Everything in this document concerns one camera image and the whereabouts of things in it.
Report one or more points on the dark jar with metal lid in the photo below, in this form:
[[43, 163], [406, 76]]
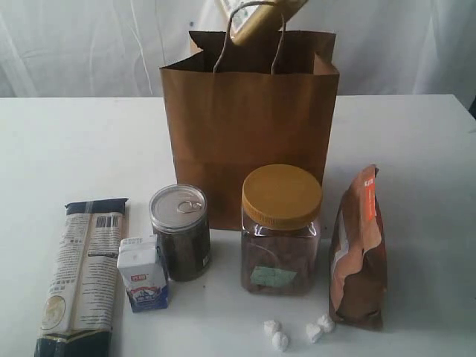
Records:
[[179, 217]]

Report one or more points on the brown paper bag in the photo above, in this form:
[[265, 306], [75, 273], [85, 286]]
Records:
[[232, 109]]

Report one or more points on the brown orange standup pouch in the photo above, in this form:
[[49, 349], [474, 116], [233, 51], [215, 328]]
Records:
[[357, 256]]

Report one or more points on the yellow millet bottle white cap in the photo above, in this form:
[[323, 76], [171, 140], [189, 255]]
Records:
[[256, 20]]

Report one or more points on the clear jar with yellow lid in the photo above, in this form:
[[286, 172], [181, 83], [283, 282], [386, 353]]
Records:
[[280, 230]]

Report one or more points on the small white milk carton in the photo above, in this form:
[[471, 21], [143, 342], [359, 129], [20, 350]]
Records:
[[144, 273]]

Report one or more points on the white wrapped candy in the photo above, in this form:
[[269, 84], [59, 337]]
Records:
[[271, 327], [313, 332], [280, 341], [326, 323]]

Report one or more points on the long noodle package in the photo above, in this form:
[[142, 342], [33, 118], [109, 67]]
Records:
[[78, 312]]

